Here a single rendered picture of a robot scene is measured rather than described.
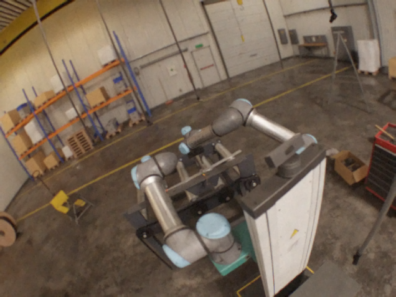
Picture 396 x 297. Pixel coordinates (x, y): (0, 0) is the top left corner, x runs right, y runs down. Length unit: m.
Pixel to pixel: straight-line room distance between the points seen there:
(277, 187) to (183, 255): 0.40
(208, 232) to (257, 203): 0.25
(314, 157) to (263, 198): 0.22
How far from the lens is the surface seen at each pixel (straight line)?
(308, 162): 0.61
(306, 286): 1.38
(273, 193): 0.53
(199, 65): 10.77
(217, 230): 0.69
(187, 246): 0.71
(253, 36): 12.39
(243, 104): 1.03
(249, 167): 1.86
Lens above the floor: 2.17
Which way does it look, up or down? 28 degrees down
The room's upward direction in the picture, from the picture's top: 22 degrees counter-clockwise
